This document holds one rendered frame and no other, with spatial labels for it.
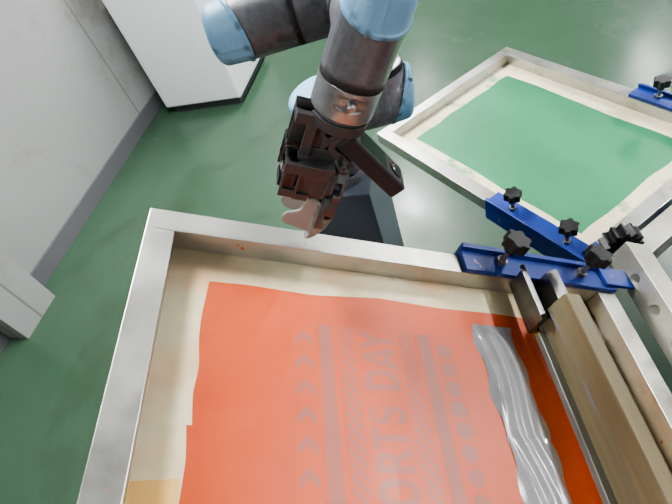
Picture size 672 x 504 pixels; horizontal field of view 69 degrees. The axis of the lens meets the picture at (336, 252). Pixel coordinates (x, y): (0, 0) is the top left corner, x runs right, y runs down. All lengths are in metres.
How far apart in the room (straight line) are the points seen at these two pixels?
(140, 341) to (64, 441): 2.24
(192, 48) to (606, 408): 3.69
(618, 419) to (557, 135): 1.03
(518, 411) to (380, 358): 0.20
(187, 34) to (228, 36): 3.36
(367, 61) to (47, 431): 2.63
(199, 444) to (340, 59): 0.43
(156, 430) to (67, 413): 2.32
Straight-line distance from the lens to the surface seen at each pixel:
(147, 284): 0.65
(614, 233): 1.06
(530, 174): 1.48
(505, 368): 0.78
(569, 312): 0.79
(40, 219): 3.67
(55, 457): 2.82
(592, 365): 0.75
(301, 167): 0.60
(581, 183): 1.45
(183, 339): 0.64
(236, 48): 0.63
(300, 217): 0.67
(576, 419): 0.76
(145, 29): 4.12
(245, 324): 0.67
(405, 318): 0.75
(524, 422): 0.75
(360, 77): 0.54
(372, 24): 0.51
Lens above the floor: 1.96
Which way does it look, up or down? 47 degrees down
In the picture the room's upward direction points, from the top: 22 degrees counter-clockwise
